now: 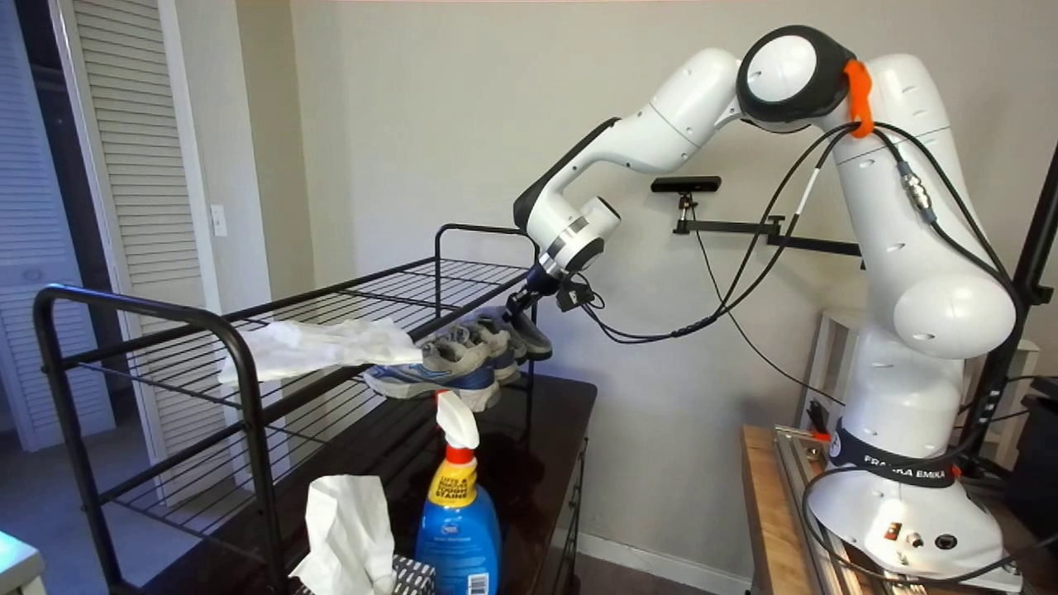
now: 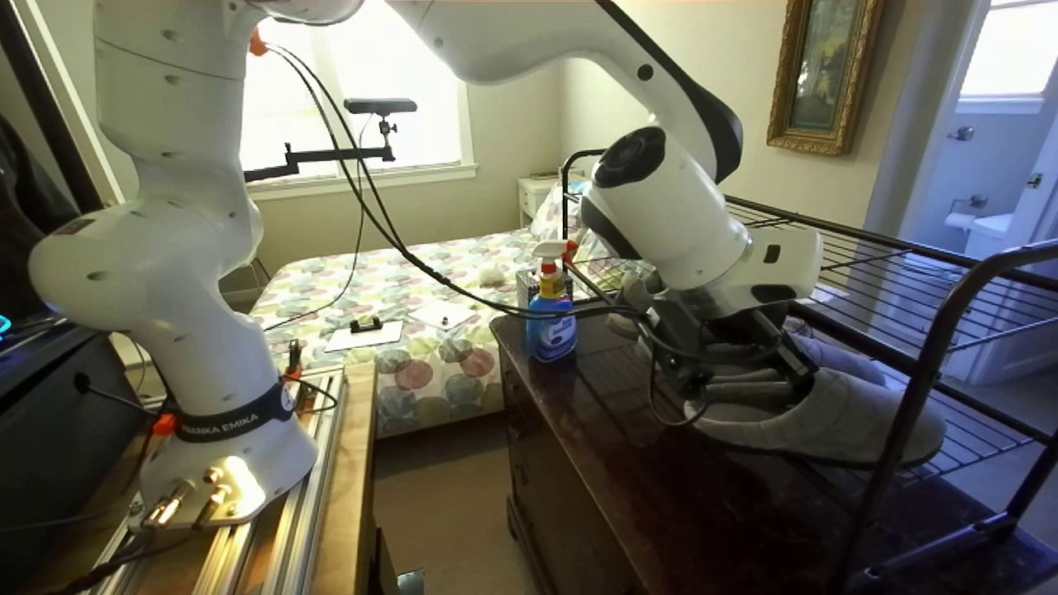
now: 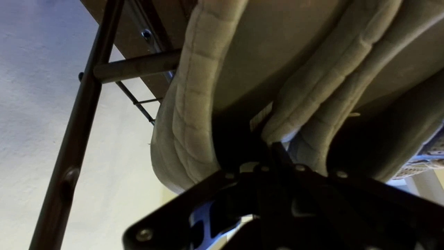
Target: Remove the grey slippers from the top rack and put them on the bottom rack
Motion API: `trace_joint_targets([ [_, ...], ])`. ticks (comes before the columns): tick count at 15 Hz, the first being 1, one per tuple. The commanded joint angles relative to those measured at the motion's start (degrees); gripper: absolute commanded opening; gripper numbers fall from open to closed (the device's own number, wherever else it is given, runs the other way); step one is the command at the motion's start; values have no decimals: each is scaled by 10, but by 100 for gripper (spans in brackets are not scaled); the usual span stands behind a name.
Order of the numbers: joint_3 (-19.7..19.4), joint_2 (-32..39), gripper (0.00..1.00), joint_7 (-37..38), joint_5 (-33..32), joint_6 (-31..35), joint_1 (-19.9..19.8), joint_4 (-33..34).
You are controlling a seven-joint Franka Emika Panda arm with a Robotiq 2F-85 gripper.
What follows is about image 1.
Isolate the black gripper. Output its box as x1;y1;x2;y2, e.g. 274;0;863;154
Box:
507;265;568;329

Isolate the beige cloth garment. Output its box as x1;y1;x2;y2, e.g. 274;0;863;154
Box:
421;328;499;380

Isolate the black metal shoe rack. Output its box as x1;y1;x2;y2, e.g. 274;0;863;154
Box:
29;221;556;591

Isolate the dark wooden dresser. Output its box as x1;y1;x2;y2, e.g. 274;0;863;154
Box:
142;372;601;595

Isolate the white and blue sneaker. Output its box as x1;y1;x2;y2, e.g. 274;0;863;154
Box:
362;363;496;406

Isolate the white plastic bag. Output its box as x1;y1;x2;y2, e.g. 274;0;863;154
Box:
220;314;428;391

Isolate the blue spray bottle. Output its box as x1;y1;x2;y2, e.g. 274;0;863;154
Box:
413;391;507;595

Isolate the white tissue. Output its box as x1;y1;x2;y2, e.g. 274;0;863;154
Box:
291;471;400;595

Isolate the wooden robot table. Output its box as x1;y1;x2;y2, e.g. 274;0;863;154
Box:
736;424;1058;595

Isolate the white louvered closet door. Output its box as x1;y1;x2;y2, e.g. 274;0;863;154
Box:
0;0;118;457
45;0;226;467

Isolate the black metal stand pole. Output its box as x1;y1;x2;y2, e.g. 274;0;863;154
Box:
970;142;1058;467

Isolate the black control unit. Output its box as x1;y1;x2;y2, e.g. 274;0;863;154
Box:
1004;372;1058;543

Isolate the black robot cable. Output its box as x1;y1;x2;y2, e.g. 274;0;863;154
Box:
574;118;1021;347

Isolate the thin black camera cable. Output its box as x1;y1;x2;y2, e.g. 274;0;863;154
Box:
685;196;847;408

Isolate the black camera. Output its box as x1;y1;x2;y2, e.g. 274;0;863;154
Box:
649;170;723;199

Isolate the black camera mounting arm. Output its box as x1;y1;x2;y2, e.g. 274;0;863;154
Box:
672;196;863;256

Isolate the orange cable strap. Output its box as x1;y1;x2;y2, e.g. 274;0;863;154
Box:
840;56;879;142

